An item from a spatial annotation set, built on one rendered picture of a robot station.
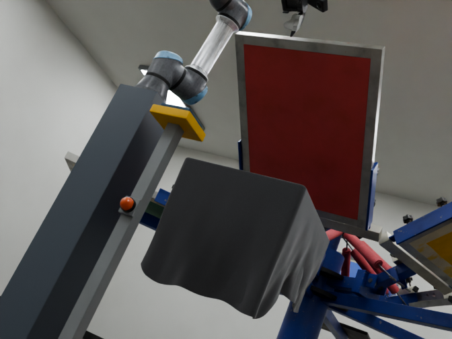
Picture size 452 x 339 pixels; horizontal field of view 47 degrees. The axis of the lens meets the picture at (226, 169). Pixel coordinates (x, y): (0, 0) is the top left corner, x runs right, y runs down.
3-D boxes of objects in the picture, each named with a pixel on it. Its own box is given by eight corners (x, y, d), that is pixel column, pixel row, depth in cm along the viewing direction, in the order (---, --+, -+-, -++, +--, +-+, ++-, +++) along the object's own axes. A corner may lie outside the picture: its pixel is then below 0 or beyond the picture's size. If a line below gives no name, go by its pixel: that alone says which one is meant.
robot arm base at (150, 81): (124, 85, 209) (135, 66, 213) (140, 106, 222) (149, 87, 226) (155, 93, 203) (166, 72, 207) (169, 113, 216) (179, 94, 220)
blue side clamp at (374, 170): (372, 170, 202) (378, 162, 207) (360, 167, 204) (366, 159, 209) (367, 231, 218) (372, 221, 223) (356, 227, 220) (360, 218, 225)
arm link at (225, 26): (161, 89, 225) (222, -10, 236) (185, 108, 233) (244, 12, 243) (173, 89, 215) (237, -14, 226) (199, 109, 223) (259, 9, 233)
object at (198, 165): (254, 319, 144) (305, 184, 158) (128, 270, 164) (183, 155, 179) (257, 321, 146) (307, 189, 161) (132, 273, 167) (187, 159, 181)
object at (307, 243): (257, 318, 146) (307, 187, 160) (245, 314, 148) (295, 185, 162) (292, 348, 184) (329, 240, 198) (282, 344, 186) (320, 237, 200)
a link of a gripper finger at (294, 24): (281, 38, 187) (288, 14, 188) (296, 40, 185) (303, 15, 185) (278, 35, 185) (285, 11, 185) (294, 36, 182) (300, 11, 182)
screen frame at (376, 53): (382, 49, 178) (385, 46, 181) (234, 33, 205) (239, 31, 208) (365, 229, 219) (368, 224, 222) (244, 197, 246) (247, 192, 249)
